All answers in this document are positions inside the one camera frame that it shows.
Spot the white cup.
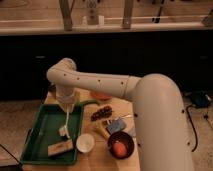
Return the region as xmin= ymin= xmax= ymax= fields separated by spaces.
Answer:
xmin=76 ymin=133 xmax=95 ymax=154

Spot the green plastic tray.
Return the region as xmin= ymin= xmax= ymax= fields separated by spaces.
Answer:
xmin=20 ymin=104 xmax=78 ymax=165

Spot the dark grape bunch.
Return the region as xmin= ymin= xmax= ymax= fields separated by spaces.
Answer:
xmin=91 ymin=106 xmax=112 ymax=121

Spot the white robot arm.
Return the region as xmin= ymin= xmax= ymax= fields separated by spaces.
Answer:
xmin=46 ymin=58 xmax=195 ymax=171

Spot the black cable on floor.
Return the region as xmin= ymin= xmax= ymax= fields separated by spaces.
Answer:
xmin=185 ymin=103 xmax=200 ymax=153

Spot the black power adapter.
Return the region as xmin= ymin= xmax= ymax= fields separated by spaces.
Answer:
xmin=190 ymin=92 xmax=211 ymax=108

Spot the yellow handled brush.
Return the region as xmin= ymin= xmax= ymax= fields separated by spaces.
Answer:
xmin=94 ymin=122 xmax=110 ymax=139

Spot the green curved vegetable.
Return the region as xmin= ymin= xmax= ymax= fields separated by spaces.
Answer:
xmin=77 ymin=100 xmax=100 ymax=106

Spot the orange plate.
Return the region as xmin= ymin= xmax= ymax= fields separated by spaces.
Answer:
xmin=90 ymin=92 xmax=112 ymax=101

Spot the wooden shelf frame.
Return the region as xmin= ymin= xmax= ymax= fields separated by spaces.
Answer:
xmin=58 ymin=0 xmax=134 ymax=31

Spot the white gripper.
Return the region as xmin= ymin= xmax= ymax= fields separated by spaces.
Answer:
xmin=56 ymin=85 xmax=76 ymax=139

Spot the orange ball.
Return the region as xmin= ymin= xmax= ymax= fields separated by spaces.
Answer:
xmin=113 ymin=142 xmax=127 ymax=158

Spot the blue sponge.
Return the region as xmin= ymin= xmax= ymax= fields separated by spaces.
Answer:
xmin=106 ymin=118 xmax=126 ymax=134

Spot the wooden block sponge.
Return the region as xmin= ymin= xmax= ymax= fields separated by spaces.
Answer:
xmin=48 ymin=139 xmax=73 ymax=157

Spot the dark brown bowl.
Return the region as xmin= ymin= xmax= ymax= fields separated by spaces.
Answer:
xmin=107 ymin=131 xmax=134 ymax=159

